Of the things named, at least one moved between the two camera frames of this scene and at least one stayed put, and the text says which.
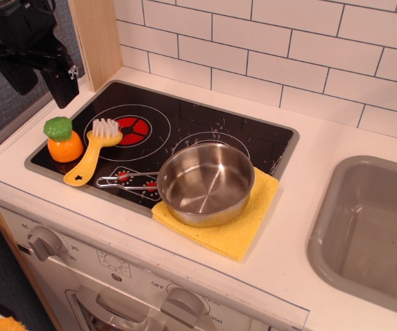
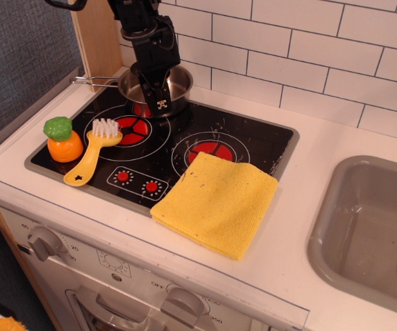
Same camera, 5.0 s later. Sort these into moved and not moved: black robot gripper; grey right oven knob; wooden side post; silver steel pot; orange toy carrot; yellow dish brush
Moved: black robot gripper; silver steel pot
Not moved: yellow dish brush; grey right oven knob; orange toy carrot; wooden side post
